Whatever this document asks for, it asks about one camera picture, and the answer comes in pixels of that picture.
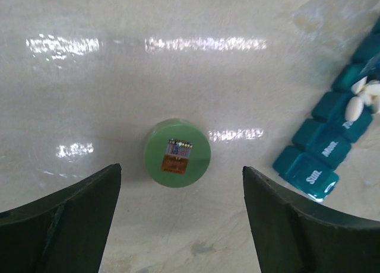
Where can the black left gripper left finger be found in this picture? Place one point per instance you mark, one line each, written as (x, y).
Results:
(65, 231)

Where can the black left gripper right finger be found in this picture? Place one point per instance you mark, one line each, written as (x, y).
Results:
(291, 233)

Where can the teal weekly pill organizer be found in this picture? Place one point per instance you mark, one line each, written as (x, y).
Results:
(324, 140)

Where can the green bottle cap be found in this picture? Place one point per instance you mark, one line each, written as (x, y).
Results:
(176, 153)

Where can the white pills pile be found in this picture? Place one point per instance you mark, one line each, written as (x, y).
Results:
(366, 94)

